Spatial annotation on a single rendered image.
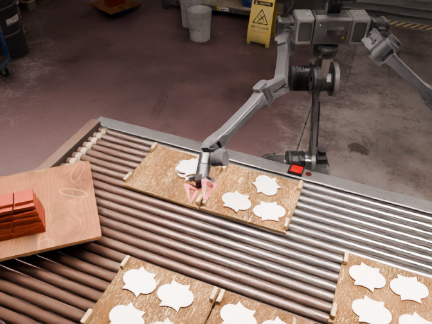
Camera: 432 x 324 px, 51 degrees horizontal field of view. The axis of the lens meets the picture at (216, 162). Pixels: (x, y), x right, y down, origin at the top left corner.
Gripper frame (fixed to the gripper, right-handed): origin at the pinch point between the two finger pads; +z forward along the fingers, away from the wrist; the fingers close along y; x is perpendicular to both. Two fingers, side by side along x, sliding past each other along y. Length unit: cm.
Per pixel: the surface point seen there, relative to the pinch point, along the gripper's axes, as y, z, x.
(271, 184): 8, -25, -47
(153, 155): 57, -34, -6
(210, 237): 13.4, 9.3, -20.2
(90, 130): 89, -46, 20
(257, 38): 209, -296, -183
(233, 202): 13.8, -10.2, -29.8
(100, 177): 66, -15, 15
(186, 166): 37.0, -27.3, -15.1
